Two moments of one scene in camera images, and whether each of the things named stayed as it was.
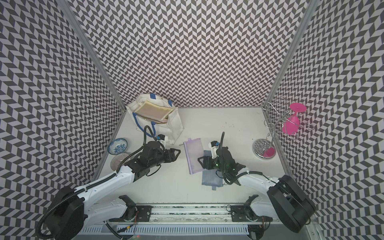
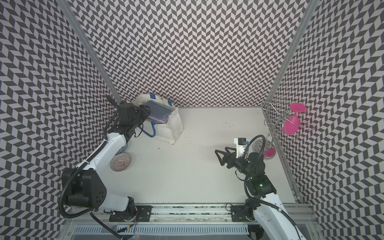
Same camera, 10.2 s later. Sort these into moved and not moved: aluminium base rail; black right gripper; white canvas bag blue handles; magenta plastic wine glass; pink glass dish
Moved: black right gripper
Not moved: white canvas bag blue handles; pink glass dish; aluminium base rail; magenta plastic wine glass
